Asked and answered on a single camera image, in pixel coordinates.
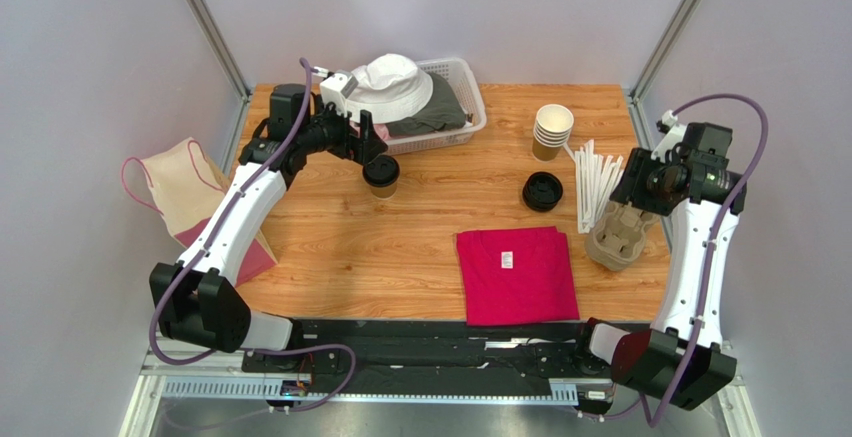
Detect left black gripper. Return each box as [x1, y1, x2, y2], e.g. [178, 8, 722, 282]
[298, 95, 388, 166]

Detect black coffee cup lid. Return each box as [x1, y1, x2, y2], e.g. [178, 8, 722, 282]
[362, 155, 400, 188]

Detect pink and cream paper bag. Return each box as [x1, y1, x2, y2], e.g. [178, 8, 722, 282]
[121, 138, 287, 288]

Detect brown paper coffee cup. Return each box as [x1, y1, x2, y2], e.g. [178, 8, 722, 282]
[369, 183, 397, 199]

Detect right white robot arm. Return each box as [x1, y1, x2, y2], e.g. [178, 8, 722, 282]
[586, 123, 745, 410]

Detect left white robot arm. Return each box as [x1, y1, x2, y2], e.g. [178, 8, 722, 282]
[149, 84, 387, 365]

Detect pink cloth in basket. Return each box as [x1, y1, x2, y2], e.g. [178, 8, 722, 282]
[373, 124, 391, 141]

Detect bundle of white straws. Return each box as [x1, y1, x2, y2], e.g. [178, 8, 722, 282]
[563, 140, 626, 234]

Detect cardboard cup carrier tray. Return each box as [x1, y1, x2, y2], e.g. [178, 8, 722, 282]
[585, 201, 658, 272]

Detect white bucket hat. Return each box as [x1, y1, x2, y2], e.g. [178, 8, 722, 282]
[343, 54, 434, 124]

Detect olive green folded garment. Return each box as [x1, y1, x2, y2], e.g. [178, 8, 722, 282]
[386, 73, 467, 138]

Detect stack of black lids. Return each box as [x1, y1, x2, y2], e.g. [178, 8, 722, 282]
[521, 172, 564, 212]

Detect stack of paper cups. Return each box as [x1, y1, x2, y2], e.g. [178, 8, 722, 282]
[531, 104, 575, 162]

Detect white plastic basket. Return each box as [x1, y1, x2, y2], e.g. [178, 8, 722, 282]
[385, 58, 487, 155]

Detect folded red t-shirt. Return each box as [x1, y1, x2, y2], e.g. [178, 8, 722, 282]
[456, 226, 580, 327]

